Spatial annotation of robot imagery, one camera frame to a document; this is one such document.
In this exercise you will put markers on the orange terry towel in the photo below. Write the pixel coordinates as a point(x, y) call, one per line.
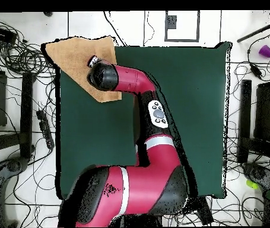
point(75, 59)

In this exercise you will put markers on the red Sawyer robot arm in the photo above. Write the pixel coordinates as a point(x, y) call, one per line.
point(149, 180)

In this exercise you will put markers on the dark rounded object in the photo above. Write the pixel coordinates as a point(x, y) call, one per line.
point(48, 13)

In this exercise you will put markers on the dark green table cloth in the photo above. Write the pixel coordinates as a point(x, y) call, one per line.
point(96, 130)

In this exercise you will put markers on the black power strip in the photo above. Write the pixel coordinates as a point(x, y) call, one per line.
point(45, 129)

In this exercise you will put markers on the black upright bar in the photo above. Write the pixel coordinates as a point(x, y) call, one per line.
point(245, 114)
point(27, 114)

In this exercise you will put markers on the dark grey square patch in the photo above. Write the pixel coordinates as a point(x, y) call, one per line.
point(171, 21)

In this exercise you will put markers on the dark grey stand foot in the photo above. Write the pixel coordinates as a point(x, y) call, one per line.
point(260, 174)
point(13, 165)

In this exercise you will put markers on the black power adapter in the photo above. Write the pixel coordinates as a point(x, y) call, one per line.
point(255, 70)

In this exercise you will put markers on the black tripod pole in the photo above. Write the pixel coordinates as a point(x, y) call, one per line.
point(255, 32)

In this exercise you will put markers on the purple cup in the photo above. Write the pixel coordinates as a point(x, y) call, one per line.
point(265, 51)

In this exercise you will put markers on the black rectangular block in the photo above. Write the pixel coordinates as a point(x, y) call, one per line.
point(206, 211)

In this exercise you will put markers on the yellow-green small object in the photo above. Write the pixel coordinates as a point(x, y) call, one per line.
point(252, 184)

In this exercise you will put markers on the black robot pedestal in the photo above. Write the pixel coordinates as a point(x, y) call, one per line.
point(139, 220)

